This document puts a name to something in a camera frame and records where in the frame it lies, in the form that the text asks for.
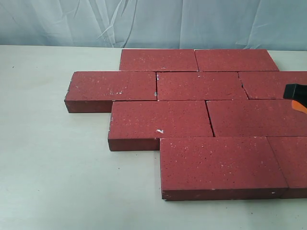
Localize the light blue backdrop cloth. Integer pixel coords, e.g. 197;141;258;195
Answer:
0;0;307;51

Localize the front row right brick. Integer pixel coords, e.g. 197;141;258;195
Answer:
268;137;307;199

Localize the back left row brick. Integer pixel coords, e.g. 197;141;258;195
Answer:
119;49;199;72

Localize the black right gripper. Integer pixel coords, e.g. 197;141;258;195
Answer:
283;83;307;113

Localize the second row right brick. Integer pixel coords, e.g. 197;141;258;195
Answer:
238;71;307;100

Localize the brick with white chip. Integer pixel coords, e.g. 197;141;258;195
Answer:
108;101;213;151

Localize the back right row brick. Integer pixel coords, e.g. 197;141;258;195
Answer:
195;49;279;72

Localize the front row left brick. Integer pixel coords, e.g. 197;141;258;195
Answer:
160;137;288;201

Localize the third row right brick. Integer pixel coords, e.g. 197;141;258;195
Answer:
206;100;307;137

